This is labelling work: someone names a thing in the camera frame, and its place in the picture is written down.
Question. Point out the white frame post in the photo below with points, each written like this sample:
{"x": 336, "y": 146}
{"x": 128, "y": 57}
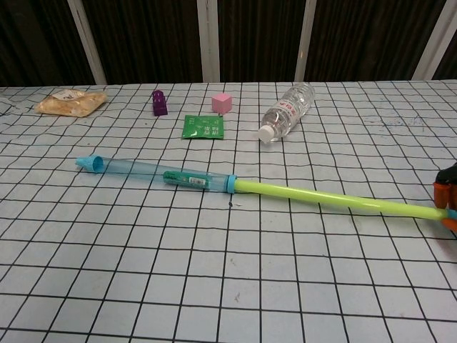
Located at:
{"x": 209, "y": 39}
{"x": 433, "y": 43}
{"x": 87, "y": 41}
{"x": 306, "y": 39}

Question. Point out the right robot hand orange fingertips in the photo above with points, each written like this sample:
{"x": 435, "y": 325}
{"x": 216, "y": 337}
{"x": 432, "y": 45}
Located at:
{"x": 442, "y": 194}

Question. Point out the yellow snack bag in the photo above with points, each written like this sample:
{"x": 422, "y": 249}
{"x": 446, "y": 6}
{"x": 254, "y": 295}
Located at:
{"x": 73, "y": 102}

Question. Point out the clear plastic water bottle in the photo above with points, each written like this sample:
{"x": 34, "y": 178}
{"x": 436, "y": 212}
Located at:
{"x": 289, "y": 109}

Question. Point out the purple toy block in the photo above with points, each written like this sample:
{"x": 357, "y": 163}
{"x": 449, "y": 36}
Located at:
{"x": 159, "y": 103}

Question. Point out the pink cube block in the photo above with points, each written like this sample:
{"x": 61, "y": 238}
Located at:
{"x": 221, "y": 103}

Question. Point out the green sachet packet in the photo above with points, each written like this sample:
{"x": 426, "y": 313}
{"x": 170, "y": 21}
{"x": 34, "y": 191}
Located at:
{"x": 203, "y": 127}

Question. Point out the blue and green water pump toy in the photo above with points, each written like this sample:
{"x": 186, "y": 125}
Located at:
{"x": 200, "y": 181}

